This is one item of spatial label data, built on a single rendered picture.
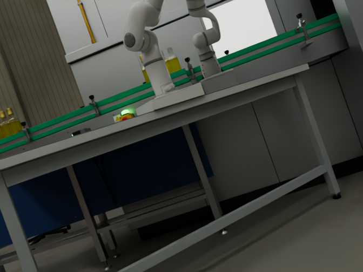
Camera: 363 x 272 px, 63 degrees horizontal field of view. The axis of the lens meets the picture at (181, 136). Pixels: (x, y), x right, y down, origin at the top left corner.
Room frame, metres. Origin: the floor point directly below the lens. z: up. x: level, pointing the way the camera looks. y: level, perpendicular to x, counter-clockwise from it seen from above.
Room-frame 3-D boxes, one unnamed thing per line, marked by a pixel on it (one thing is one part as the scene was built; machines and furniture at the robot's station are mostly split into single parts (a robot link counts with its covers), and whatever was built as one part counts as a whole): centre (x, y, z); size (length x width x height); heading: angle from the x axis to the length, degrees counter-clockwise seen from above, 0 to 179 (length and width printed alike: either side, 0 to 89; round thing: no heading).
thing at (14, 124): (1.98, 1.01, 1.02); 0.06 x 0.06 x 0.28; 83
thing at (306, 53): (1.63, -0.81, 0.90); 0.17 x 0.05 x 0.23; 173
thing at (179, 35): (1.95, -0.35, 1.15); 0.90 x 0.03 x 0.34; 83
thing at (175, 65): (1.84, -0.11, 0.99); 0.06 x 0.06 x 0.21; 82
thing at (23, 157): (1.98, 0.26, 0.73); 1.58 x 1.52 x 0.04; 114
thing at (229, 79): (1.62, -0.28, 0.79); 0.27 x 0.17 x 0.08; 173
